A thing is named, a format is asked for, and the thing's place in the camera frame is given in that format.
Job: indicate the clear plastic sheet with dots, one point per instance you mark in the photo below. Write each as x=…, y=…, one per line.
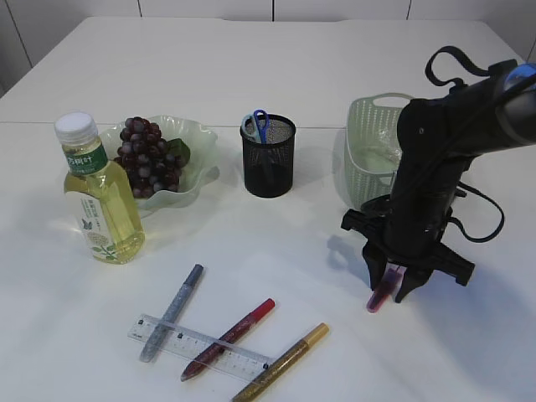
x=389, y=145

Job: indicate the silver glitter pen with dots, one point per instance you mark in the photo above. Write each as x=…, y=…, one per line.
x=178, y=303

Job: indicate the green woven plastic basket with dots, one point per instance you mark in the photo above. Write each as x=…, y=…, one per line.
x=367, y=173

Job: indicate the red glitter pen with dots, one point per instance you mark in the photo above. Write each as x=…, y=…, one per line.
x=214, y=350

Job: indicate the purple artificial grape bunch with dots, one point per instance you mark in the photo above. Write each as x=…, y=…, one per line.
x=152, y=163

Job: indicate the yellow tea bottle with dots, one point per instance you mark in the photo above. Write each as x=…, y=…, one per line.
x=98, y=192

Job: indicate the pink purple scissors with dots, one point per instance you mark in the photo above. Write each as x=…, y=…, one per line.
x=386, y=288

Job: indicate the black mesh pen holder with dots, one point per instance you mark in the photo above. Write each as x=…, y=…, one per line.
x=268, y=168

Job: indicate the gold glitter pen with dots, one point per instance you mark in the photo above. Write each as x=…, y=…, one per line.
x=280, y=366

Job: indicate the blue scissors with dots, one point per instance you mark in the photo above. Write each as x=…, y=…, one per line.
x=255, y=126

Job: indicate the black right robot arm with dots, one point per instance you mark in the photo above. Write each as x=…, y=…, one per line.
x=439, y=139

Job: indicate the green wavy glass plate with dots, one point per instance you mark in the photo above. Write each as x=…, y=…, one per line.
x=202, y=144

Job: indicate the clear plastic ruler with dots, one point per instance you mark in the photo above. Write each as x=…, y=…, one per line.
x=188, y=344

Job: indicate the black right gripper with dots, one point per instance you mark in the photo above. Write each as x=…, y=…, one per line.
x=378, y=255

